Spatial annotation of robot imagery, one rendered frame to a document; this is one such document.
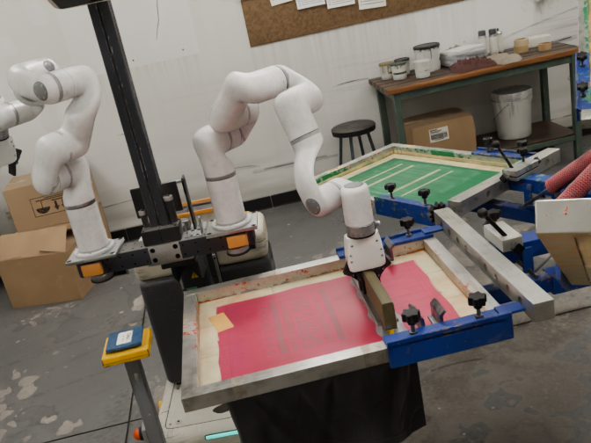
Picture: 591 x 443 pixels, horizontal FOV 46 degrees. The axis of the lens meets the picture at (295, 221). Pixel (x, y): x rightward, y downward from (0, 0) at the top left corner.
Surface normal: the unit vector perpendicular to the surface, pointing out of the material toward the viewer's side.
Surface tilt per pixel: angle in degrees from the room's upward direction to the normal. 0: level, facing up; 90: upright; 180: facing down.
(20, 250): 48
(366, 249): 92
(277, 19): 90
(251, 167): 90
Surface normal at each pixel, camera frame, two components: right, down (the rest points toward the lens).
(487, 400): -0.19, -0.92
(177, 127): 0.14, 0.32
